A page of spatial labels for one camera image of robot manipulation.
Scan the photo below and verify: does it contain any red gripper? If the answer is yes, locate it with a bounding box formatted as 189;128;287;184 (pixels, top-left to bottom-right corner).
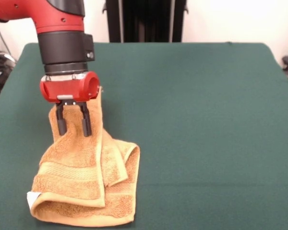
39;71;101;138

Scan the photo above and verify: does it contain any orange terry towel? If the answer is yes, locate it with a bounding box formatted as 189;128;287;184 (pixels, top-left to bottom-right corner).
26;87;141;227

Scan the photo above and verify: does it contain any dark green table cloth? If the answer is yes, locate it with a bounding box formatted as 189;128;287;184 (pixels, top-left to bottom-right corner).
0;42;288;230

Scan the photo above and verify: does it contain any grey cable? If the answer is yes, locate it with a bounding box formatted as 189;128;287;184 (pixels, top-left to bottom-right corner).
0;21;15;63

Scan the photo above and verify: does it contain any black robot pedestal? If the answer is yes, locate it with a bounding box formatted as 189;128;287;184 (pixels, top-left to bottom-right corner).
102;0;190;43

